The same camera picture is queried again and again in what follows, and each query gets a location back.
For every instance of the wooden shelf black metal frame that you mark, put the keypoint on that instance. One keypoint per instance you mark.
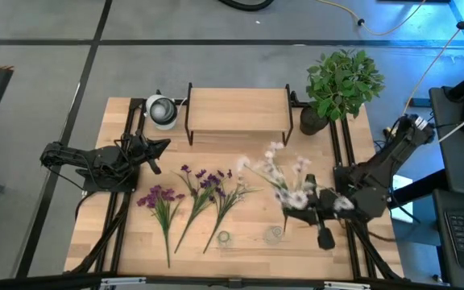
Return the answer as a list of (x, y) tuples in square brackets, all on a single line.
[(238, 108)]

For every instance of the magenta artificial flower stem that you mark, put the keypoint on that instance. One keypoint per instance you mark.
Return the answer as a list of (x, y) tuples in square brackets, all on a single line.
[(155, 196)]

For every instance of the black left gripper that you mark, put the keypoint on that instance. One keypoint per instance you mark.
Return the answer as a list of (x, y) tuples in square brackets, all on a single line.
[(147, 151)]

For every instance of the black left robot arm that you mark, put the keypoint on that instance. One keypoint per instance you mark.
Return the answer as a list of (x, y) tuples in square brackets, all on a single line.
[(95, 159)]

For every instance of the dark purple artificial flower stem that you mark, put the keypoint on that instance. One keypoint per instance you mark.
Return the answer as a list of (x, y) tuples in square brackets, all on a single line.
[(218, 192), (204, 183)]

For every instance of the clear glass vase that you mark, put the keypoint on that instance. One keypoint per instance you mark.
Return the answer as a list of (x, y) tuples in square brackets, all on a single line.
[(224, 238), (273, 235)]

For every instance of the black aluminium frame rails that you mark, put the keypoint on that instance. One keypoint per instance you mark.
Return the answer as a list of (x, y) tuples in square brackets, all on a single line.
[(132, 105), (334, 143)]

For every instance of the black frame bar silver brackets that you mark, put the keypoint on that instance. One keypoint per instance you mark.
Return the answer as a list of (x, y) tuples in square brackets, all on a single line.
[(232, 283)]

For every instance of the green potted plant black pot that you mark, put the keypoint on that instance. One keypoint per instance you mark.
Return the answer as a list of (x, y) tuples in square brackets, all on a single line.
[(342, 84)]

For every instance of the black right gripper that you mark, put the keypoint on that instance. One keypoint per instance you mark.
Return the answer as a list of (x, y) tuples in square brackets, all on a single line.
[(328, 205)]

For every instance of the white artificial flower bunch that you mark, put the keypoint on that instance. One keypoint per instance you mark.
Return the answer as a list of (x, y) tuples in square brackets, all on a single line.
[(296, 199)]

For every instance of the black desk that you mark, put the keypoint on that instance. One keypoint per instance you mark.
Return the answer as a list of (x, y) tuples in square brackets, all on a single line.
[(453, 161)]

